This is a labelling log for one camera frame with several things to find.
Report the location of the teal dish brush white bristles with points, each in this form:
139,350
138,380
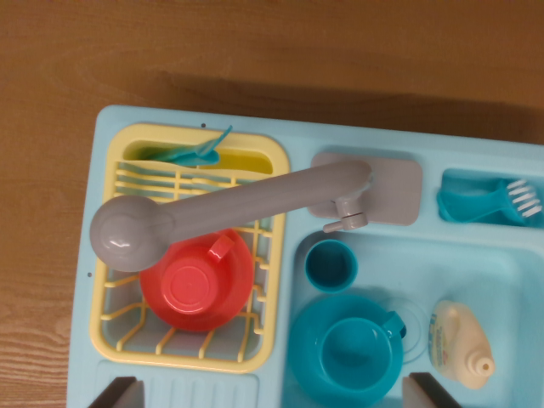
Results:
476,206

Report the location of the red toy cup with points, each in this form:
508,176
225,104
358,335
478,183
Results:
238,276

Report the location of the teal plastic mug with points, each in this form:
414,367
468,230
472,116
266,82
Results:
353,357

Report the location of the cream detergent bottle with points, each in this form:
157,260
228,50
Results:
459,336

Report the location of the light blue toy sink unit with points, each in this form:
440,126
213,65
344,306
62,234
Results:
297,140

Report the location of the teal plastic tumbler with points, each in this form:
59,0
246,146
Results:
331,268

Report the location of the yellow plastic dish rack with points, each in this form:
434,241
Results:
276,297

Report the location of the teal cup on saucer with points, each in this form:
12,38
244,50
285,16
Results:
306,340

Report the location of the teal plastic spoon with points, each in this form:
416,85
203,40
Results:
191,158

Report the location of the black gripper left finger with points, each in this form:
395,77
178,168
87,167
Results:
127,395

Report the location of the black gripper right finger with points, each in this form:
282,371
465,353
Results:
425,393

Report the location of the grey toy faucet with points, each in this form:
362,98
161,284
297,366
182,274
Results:
238,200

